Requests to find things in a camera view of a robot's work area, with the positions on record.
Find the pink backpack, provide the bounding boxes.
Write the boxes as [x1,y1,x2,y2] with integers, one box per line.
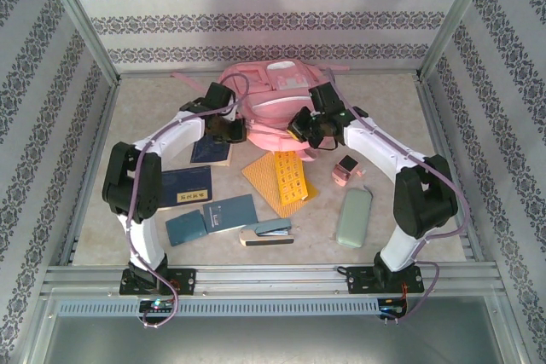
[170,61,353,163]

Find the navy patterned book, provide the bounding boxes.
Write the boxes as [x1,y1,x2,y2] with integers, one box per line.
[189,133,234,168]

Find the pink pencil sharpener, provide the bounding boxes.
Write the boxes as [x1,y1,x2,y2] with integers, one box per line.
[331,154,369,188]

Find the yellow grid card sheet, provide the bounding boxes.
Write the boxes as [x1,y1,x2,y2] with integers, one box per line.
[272,149,310,206]

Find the navy book with yellow label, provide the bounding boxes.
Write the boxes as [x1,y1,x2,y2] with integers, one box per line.
[160,166,214,211]

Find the pale green pencil case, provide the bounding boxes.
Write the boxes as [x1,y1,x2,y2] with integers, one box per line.
[336,187,375,249]

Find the large teal notebook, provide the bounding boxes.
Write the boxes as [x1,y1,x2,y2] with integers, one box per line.
[202,193,259,235]

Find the blue and cream stapler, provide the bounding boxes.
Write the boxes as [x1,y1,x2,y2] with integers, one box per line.
[238,217,296,249]

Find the small teal notebook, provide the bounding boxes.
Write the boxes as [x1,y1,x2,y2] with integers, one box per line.
[165,209,209,248]

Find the right controller board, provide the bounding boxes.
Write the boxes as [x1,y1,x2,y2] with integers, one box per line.
[377,299,409,321]

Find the controller board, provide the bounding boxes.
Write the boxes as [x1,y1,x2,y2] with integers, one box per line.
[136,298,177,315]
[377,299,409,321]

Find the left controller board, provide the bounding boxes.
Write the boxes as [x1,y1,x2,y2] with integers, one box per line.
[136,298,177,315]

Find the aluminium rear rail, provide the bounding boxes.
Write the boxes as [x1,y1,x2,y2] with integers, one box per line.
[117,68,421,79]

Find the aluminium right side rail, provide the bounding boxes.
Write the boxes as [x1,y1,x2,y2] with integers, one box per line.
[415,78,490,265]

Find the aluminium left side rail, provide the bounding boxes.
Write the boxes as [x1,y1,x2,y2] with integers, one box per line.
[57,80,123,269]

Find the aluminium left rear post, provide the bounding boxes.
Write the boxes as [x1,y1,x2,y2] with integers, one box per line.
[40,0,123,86]

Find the aluminium post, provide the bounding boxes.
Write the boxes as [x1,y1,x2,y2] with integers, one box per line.
[414,0,501,84]
[40,0,123,86]

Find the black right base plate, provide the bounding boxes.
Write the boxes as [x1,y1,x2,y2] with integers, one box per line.
[347,265,426,296]

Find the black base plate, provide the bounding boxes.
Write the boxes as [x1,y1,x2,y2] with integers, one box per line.
[119,268,198,296]
[347,265,426,296]

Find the aluminium mounting rail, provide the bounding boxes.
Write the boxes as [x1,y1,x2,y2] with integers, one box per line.
[42,264,501,297]

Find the aluminium right rear post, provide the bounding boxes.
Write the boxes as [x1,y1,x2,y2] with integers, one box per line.
[414,0,501,84]

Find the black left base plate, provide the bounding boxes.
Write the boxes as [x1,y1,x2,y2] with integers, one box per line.
[119,268,198,296]

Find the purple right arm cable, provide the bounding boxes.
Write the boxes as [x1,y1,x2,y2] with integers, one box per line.
[326,73,470,325]

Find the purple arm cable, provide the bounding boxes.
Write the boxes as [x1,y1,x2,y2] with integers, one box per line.
[123,72,253,331]
[326,73,470,325]

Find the grey slotted cable duct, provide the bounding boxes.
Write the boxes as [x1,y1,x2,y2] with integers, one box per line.
[57,298,383,317]

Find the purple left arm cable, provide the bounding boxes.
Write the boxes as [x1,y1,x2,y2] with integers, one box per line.
[123,72,253,331]

